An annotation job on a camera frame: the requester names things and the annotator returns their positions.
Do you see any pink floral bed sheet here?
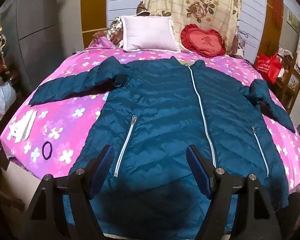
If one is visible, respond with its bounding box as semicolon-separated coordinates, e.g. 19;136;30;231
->
0;37;300;190

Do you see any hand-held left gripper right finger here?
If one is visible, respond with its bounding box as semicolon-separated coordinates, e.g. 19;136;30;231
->
186;144;283;240

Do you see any grey refrigerator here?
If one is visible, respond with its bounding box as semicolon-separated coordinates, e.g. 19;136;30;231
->
5;0;85;90

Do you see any wooden chair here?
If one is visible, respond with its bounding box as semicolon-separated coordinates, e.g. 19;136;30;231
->
275;52;300;115

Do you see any red shopping bag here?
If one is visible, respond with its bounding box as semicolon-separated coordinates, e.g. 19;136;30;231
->
254;52;283;84

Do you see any cream floral blanket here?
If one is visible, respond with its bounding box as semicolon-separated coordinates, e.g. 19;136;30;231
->
136;0;242;55

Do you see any brown floral cloth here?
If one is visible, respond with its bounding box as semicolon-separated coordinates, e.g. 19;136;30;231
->
91;16;127;49

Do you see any teal puffer jacket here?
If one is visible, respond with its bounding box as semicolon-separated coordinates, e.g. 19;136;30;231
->
29;56;296;238

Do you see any white pillow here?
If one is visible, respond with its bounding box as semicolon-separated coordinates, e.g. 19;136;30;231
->
120;15;182;53

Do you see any black hair tie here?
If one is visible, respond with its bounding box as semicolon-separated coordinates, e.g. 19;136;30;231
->
42;141;53;160

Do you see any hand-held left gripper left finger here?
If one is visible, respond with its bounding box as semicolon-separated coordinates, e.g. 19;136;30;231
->
27;144;115;240

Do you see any white plastic bag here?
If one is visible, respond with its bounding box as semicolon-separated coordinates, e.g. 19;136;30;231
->
0;76;17;117

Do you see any white paper sheet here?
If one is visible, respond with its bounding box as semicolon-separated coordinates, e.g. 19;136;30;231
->
10;110;38;143

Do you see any red heart-shaped cushion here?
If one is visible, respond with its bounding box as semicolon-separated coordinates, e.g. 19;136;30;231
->
180;24;227;57

